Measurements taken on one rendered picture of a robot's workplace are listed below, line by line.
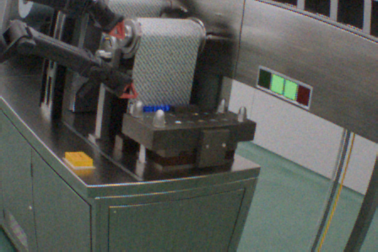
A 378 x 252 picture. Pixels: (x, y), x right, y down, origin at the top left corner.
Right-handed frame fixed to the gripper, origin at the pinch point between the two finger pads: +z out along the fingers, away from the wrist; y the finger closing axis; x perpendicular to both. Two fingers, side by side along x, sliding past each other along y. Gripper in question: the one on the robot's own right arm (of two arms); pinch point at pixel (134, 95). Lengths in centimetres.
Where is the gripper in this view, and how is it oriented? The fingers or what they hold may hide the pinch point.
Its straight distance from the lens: 187.2
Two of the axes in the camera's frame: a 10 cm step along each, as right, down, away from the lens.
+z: 5.9, 4.4, 6.7
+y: 6.1, 2.9, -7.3
